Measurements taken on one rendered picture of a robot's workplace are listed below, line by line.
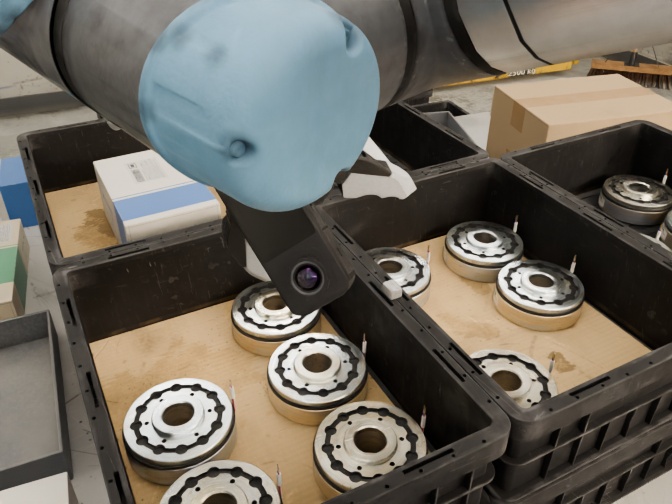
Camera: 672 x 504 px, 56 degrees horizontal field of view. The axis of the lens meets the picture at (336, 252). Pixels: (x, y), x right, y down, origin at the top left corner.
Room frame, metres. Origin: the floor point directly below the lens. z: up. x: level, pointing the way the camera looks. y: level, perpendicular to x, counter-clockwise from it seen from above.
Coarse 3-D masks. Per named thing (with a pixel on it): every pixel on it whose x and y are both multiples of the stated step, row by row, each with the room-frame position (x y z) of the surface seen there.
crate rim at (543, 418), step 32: (480, 160) 0.81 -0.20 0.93; (544, 192) 0.72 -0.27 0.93; (608, 224) 0.64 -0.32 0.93; (640, 256) 0.58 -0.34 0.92; (416, 320) 0.47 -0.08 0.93; (448, 352) 0.42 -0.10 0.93; (480, 384) 0.38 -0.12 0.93; (608, 384) 0.38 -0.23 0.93; (640, 384) 0.40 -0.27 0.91; (512, 416) 0.35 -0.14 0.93; (544, 416) 0.35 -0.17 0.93; (576, 416) 0.36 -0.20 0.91
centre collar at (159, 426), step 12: (180, 396) 0.43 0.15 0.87; (192, 396) 0.43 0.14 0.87; (156, 408) 0.41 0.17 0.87; (168, 408) 0.42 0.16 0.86; (192, 408) 0.41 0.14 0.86; (156, 420) 0.40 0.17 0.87; (192, 420) 0.40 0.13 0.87; (156, 432) 0.39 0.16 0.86; (168, 432) 0.38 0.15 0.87; (180, 432) 0.38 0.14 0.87
